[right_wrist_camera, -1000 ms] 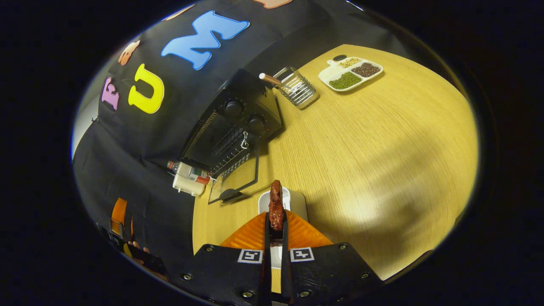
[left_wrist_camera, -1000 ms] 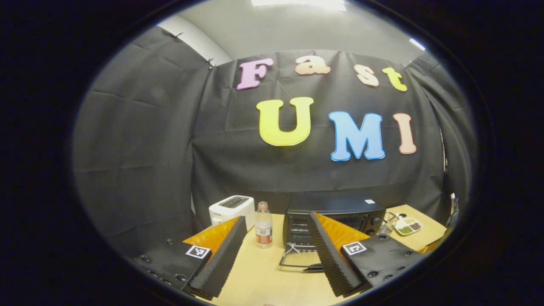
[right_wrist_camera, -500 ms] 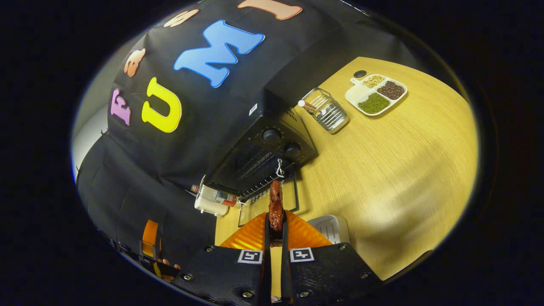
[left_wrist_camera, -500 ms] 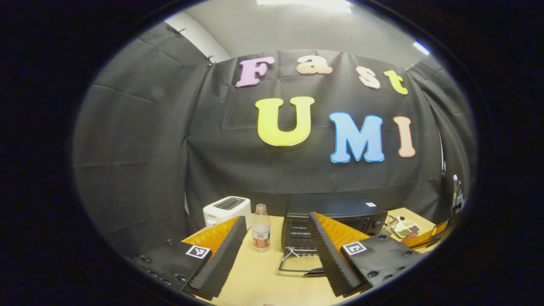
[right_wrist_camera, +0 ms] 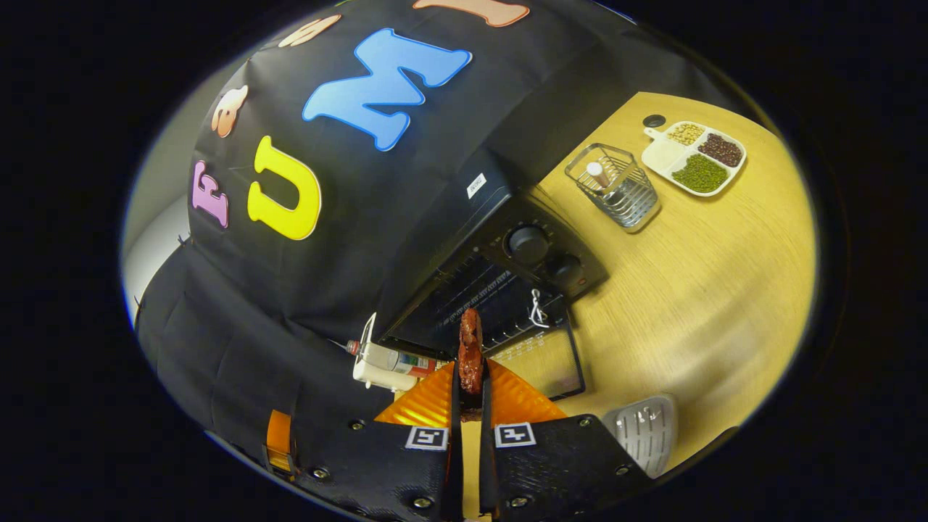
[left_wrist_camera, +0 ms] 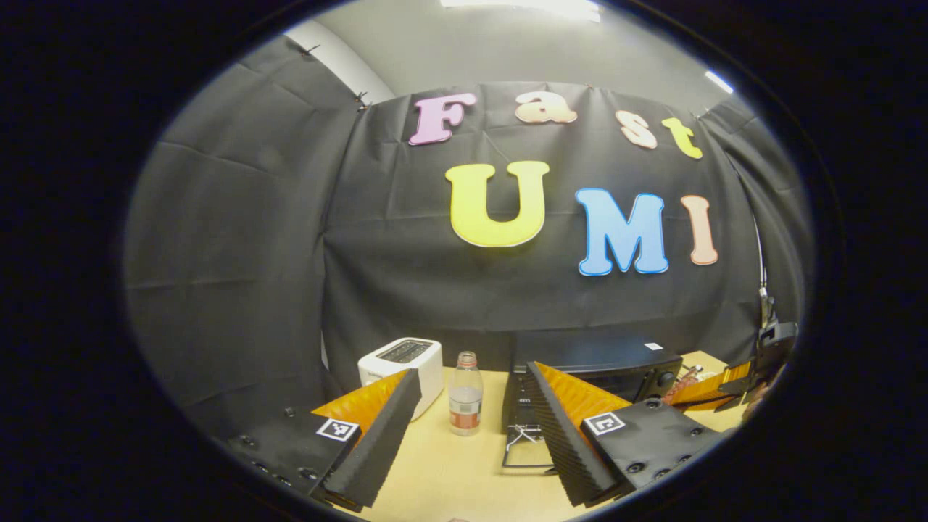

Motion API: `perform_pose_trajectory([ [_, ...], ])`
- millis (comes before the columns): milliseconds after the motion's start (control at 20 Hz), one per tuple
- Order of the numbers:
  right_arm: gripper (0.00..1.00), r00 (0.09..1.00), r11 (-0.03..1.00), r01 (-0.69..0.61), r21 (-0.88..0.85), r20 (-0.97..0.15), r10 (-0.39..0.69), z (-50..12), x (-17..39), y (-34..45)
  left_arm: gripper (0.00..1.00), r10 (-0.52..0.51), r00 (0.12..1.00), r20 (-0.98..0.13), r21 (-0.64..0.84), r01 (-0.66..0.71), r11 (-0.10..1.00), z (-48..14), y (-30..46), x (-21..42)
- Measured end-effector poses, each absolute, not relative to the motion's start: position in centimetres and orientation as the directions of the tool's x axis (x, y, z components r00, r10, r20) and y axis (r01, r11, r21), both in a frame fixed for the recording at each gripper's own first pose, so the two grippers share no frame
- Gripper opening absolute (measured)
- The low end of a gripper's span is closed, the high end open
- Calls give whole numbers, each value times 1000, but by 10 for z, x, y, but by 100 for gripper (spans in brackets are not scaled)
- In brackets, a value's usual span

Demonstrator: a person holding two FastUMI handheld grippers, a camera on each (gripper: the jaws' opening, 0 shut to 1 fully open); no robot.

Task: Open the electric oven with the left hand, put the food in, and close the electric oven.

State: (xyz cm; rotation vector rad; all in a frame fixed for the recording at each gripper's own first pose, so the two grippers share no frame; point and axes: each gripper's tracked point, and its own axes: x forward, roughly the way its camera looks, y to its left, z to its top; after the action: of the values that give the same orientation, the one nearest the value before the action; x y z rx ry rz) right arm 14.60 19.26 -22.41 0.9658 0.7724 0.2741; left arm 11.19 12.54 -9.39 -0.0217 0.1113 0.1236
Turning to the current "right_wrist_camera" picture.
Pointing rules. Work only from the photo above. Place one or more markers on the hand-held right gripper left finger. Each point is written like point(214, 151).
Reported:
point(377, 464)

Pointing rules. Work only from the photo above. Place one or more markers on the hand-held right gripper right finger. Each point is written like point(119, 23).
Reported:
point(551, 457)

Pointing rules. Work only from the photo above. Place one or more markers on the red meat piece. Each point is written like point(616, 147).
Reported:
point(470, 348)

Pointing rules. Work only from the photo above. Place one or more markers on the black electric oven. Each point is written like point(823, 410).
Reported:
point(529, 246)

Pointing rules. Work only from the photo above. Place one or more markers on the white toaster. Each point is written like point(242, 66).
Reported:
point(380, 377)

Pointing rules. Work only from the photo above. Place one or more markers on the white slotted tray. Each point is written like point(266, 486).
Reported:
point(645, 431)

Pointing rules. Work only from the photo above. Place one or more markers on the clear plastic bottle red label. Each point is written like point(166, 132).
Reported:
point(395, 359)

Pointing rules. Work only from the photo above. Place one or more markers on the black backdrop cloth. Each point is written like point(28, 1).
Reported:
point(326, 268)

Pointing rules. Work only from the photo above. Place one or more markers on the white divided bean plate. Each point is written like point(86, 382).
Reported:
point(699, 174)

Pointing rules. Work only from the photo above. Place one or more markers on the black round table grommet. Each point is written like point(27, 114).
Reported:
point(654, 121)

